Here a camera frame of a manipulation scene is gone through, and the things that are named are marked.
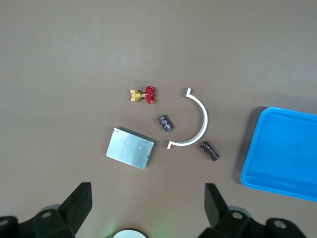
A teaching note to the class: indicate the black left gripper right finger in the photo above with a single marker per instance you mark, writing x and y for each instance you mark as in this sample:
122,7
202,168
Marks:
219,218

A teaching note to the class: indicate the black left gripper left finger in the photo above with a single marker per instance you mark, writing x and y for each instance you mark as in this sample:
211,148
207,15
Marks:
71,213

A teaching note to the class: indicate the plain dark brown capacitor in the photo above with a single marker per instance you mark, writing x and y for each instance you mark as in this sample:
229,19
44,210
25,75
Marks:
209,151

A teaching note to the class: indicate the black capacitor with white print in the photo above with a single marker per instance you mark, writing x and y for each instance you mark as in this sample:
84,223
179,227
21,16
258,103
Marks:
164,123

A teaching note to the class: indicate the silver metal power supply box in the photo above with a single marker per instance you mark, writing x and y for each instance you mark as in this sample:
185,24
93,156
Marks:
128,148

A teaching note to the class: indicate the blue plastic tray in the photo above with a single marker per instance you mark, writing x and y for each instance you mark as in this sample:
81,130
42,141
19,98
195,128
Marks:
284,148

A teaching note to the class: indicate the brown table cover mat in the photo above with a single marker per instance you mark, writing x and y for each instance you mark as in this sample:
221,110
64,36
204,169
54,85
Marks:
74,74

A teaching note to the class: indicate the brass valve red handwheel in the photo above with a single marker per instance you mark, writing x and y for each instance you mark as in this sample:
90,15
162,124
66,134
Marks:
149,95

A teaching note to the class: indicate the white curved plastic bracket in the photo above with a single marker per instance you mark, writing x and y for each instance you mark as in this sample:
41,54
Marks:
204,119

